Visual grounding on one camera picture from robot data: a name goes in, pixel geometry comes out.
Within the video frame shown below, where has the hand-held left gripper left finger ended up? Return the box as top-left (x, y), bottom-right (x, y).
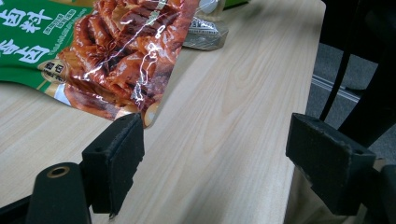
top-left (81, 112), bottom-right (146, 219)

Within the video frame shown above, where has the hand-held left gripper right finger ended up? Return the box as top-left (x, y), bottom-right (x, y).
top-left (285, 112), bottom-right (377, 217)

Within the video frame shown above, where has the green and brown seasoning packet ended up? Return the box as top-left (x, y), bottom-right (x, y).
top-left (0, 0), bottom-right (200, 129)

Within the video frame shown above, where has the dark metal stand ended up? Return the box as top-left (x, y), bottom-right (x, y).
top-left (318, 0), bottom-right (396, 148)

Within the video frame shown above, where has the silver clear packet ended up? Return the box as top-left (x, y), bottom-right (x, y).
top-left (181, 16), bottom-right (230, 52)

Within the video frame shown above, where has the white round packet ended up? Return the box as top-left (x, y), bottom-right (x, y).
top-left (195, 0), bottom-right (226, 22)

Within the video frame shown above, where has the green and white food packet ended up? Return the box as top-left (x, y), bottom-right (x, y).
top-left (223, 0), bottom-right (250, 9)

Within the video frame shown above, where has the metal floor rail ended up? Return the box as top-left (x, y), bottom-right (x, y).
top-left (311, 74), bottom-right (363, 104)

